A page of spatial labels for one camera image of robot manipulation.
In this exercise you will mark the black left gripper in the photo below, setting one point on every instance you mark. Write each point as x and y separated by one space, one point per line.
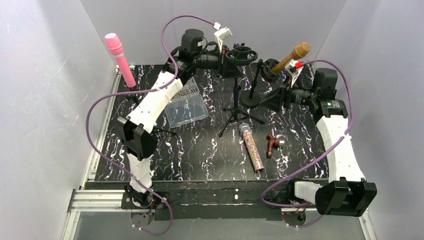
224 62

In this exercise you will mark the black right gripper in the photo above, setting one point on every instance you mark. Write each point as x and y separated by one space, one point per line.
286 97

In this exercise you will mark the black tripod microphone stand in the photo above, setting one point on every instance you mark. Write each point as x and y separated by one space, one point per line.
241 55

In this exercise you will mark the glitter silver-head microphone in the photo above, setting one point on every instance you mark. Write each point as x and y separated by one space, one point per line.
250 144

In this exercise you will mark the gold microphone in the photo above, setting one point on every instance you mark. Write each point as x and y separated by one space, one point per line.
299 52

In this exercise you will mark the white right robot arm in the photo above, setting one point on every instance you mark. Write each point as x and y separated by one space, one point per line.
347 192

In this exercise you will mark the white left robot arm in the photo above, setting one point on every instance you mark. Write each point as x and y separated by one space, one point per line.
137 128

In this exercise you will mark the black round-base microphone stand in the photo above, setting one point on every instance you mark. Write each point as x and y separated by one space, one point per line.
250 98

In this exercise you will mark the small black tripod stand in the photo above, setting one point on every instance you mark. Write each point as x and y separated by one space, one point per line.
151 107

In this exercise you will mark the pink microphone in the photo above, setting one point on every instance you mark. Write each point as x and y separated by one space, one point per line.
116 49

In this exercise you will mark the clear plastic screw box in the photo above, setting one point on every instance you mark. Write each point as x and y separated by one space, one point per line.
186 106

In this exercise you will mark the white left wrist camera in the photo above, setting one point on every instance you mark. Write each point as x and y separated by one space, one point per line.
220 35

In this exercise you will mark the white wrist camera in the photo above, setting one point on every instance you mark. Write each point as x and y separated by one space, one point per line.
220 35
294 68

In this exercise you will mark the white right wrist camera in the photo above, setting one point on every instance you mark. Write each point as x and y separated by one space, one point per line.
294 68

